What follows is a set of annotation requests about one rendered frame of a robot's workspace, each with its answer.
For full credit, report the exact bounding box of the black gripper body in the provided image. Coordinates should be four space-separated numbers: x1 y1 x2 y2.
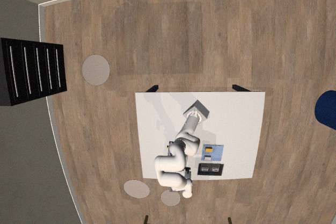
184 171 191 179

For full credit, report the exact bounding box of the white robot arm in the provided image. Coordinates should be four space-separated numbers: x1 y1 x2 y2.
154 110 202 198

